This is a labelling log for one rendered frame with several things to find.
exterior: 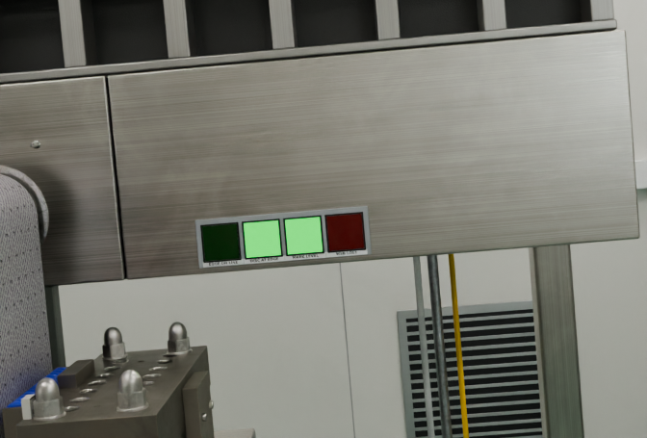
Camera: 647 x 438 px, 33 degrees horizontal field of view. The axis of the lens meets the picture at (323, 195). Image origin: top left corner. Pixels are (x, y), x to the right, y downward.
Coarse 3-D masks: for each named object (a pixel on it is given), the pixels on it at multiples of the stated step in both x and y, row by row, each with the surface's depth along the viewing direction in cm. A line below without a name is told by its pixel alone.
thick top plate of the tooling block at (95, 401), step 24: (96, 360) 156; (120, 360) 155; (144, 360) 153; (168, 360) 151; (192, 360) 150; (96, 384) 141; (144, 384) 138; (168, 384) 136; (72, 408) 128; (96, 408) 126; (168, 408) 128; (24, 432) 121; (48, 432) 121; (72, 432) 121; (96, 432) 121; (120, 432) 121; (144, 432) 121; (168, 432) 127
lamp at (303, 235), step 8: (288, 224) 155; (296, 224) 155; (304, 224) 155; (312, 224) 155; (320, 224) 155; (288, 232) 155; (296, 232) 155; (304, 232) 155; (312, 232) 155; (320, 232) 155; (288, 240) 155; (296, 240) 155; (304, 240) 155; (312, 240) 155; (320, 240) 155; (288, 248) 155; (296, 248) 155; (304, 248) 155; (312, 248) 155; (320, 248) 155
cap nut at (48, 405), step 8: (40, 384) 123; (48, 384) 123; (56, 384) 124; (40, 392) 123; (48, 392) 123; (56, 392) 124; (40, 400) 123; (48, 400) 123; (56, 400) 123; (40, 408) 123; (48, 408) 123; (56, 408) 123; (40, 416) 123; (48, 416) 123; (56, 416) 123
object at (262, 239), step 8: (248, 224) 155; (256, 224) 155; (264, 224) 155; (272, 224) 155; (248, 232) 155; (256, 232) 155; (264, 232) 155; (272, 232) 155; (248, 240) 155; (256, 240) 155; (264, 240) 155; (272, 240) 155; (248, 248) 155; (256, 248) 155; (264, 248) 155; (272, 248) 155; (248, 256) 155; (256, 256) 155
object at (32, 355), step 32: (32, 256) 144; (0, 288) 131; (32, 288) 143; (0, 320) 130; (32, 320) 142; (0, 352) 129; (32, 352) 141; (0, 384) 128; (32, 384) 140; (0, 416) 127
